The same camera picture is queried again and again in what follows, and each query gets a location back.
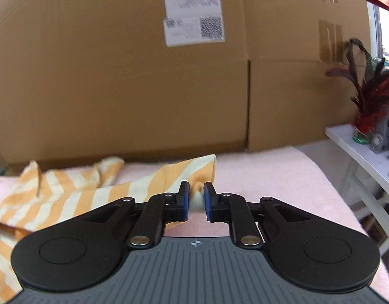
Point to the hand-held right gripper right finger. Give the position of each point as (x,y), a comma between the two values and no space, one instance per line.
(208,202)

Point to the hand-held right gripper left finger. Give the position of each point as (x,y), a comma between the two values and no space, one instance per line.
(185,202)

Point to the orange white striped shirt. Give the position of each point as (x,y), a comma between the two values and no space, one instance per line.
(71,193)

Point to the pink towel blanket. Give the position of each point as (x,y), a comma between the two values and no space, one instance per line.
(270,177)

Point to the small cardboard box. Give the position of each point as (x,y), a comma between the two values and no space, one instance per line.
(292,101)

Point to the white side table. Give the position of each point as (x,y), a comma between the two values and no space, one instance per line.
(343,136)

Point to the large cardboard box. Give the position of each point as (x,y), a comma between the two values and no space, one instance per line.
(87,69)

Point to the white label with square code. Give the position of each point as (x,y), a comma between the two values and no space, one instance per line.
(188,31)

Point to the grey metal machine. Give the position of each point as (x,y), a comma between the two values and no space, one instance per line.
(384,133)

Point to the red leaf potted plant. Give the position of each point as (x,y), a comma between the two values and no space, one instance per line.
(371,101)

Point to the cardboard box with tape strips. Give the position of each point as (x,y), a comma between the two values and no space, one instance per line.
(276,15)

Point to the small wall window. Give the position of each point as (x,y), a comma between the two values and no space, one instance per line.
(384,31)

